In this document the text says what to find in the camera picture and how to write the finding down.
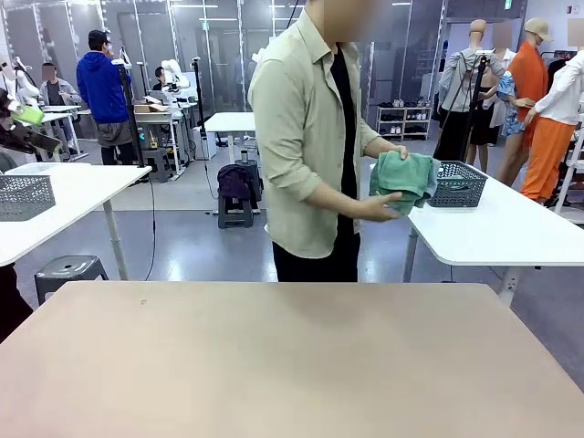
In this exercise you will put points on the mannequin in blue floral dress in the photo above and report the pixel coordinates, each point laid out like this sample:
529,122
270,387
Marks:
511,100

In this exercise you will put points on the person in blue hoodie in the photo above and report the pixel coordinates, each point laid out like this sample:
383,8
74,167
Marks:
100,86

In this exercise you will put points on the dark grey step stool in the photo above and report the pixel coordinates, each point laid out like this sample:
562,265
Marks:
235,214

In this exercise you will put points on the seated person in grey jacket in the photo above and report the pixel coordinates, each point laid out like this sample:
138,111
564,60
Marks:
57,93

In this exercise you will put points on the grey open laptop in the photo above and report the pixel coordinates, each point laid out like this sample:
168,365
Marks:
155,96

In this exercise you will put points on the mannequin in white top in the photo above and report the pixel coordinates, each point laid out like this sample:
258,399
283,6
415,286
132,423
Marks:
561,91

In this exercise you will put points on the white lab robot arm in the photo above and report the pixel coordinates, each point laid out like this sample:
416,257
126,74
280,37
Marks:
175,80
29,89

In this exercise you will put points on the white frame work desk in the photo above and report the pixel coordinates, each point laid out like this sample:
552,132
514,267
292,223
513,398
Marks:
59,119
150,117

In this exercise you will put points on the white height-adjustable desk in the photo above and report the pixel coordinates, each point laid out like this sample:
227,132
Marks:
230,121

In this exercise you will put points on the wooden shoe shelf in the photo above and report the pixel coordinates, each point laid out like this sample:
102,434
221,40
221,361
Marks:
410,123

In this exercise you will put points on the white metal rack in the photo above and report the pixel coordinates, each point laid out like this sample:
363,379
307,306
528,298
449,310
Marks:
571,171

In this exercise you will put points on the seated person with black hair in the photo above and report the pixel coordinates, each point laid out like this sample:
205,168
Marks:
159,84

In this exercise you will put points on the mannequin in grey top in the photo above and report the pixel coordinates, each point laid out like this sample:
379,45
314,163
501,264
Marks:
456,77

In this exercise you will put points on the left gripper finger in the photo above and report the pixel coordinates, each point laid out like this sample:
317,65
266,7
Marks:
32,140
27,115

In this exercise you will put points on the open cardboard box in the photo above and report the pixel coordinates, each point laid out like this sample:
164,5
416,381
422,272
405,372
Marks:
153,108

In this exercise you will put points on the grey plastic stool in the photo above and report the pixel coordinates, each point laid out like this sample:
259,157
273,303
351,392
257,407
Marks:
68,274
157,159

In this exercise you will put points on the person in beige shirt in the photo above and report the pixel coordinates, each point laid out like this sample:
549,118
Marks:
296,137

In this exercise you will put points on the black backpack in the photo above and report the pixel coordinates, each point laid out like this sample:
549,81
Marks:
232,180

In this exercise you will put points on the black camera stand pole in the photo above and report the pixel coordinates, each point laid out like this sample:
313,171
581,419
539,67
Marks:
199,100
133,132

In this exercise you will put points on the black camera tripod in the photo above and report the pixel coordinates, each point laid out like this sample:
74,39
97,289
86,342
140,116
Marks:
478,82

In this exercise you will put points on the person's right hand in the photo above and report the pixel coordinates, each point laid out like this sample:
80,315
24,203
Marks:
378,210

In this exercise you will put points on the green terry towel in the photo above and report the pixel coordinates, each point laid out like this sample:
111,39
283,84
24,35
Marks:
401,178

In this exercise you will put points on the white computer case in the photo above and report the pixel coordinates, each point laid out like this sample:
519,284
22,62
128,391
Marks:
207,143

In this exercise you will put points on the person's right forearm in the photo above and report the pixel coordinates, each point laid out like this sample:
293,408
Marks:
333,198

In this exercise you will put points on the person's left hand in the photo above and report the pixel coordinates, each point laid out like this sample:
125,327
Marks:
396,151

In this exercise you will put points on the person's left forearm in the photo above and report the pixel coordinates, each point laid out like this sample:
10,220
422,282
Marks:
373,147

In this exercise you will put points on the white rounded-corner table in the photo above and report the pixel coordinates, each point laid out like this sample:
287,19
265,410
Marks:
502,228
91,191

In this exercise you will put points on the dark metal tumbler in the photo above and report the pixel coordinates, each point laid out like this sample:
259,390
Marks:
245,157

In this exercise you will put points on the grey plastic woven basket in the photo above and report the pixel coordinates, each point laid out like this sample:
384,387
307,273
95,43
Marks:
461,191
27,196

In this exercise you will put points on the mannequin in orange jacket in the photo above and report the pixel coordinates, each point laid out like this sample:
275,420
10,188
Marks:
529,77

